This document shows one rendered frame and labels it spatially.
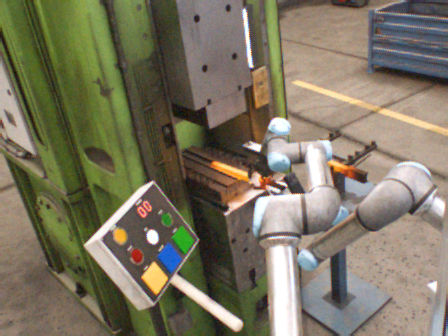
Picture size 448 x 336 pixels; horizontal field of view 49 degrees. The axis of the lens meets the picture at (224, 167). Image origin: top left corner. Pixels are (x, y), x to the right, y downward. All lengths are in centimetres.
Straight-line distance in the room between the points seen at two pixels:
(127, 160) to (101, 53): 41
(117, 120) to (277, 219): 75
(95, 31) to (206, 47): 39
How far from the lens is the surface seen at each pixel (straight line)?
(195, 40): 178
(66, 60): 210
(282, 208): 135
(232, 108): 195
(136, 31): 180
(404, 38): 568
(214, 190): 206
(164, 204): 176
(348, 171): 213
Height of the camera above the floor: 206
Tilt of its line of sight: 29 degrees down
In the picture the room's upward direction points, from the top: 9 degrees counter-clockwise
